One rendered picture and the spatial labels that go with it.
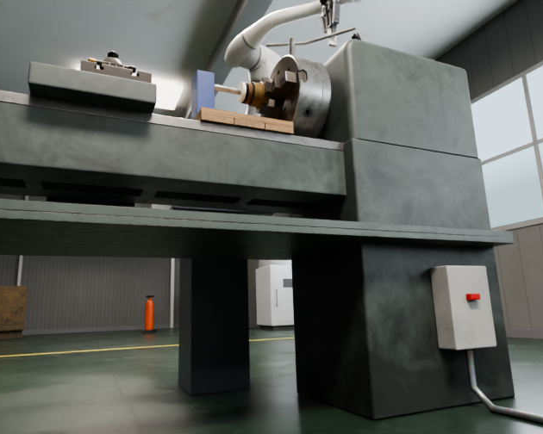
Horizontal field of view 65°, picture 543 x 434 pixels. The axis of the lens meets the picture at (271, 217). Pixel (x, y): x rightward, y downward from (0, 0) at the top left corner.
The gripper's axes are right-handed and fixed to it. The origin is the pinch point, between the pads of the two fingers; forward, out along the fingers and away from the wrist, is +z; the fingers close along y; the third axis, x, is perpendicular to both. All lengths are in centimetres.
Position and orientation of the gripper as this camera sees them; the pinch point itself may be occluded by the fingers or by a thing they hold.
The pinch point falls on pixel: (332, 37)
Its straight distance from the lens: 174.9
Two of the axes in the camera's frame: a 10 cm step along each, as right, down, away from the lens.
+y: 4.1, -2.2, -8.9
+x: 9.1, 0.6, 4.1
